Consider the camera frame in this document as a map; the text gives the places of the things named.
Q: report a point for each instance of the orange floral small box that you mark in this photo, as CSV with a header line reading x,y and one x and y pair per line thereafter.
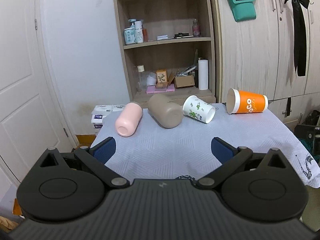
x,y
162,79

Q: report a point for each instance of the beige plastic cup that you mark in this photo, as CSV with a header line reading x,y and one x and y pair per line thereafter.
x,y
166,112

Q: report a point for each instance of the wooden open shelf unit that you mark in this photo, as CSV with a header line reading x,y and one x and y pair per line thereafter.
x,y
170,44

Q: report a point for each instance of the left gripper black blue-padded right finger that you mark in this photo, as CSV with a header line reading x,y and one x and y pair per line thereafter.
x,y
231,159

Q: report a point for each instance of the pink plastic cup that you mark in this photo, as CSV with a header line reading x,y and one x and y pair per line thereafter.
x,y
129,119

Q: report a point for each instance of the black ribbon bow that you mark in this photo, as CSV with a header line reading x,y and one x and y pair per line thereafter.
x,y
300,42

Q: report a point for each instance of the orange paper cup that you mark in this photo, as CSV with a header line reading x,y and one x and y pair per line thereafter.
x,y
241,102

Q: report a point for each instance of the white paper towel roll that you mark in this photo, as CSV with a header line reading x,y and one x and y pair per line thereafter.
x,y
203,74

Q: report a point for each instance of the tissue pack stack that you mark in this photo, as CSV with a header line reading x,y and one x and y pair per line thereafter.
x,y
102,111

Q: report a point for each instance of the white door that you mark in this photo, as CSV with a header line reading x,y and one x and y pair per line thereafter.
x,y
30,122

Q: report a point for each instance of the white floral paper cup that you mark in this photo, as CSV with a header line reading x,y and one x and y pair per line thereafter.
x,y
198,109

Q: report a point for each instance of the light blue jar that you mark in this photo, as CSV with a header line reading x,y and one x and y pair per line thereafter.
x,y
130,36

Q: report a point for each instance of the light grey patterned tablecloth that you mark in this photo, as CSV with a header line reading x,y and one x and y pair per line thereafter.
x,y
154,152

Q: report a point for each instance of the teal phone pouch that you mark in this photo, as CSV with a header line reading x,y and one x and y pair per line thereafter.
x,y
243,10

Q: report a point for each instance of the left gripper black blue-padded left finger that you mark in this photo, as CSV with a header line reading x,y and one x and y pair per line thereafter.
x,y
94,160

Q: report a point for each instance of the small cardboard box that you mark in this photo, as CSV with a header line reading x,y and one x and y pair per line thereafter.
x,y
181,81

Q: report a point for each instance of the light wood wardrobe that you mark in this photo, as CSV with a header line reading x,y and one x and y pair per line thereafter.
x,y
257,56

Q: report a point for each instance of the white tube bottle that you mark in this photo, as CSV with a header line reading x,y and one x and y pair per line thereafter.
x,y
139,32

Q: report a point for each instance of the clear bottle beige cap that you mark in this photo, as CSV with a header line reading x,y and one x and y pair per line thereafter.
x,y
141,84

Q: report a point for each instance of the pink flat box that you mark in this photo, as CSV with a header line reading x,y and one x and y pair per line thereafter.
x,y
155,90

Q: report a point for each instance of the pink small bottle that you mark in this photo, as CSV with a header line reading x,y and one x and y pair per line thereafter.
x,y
196,28

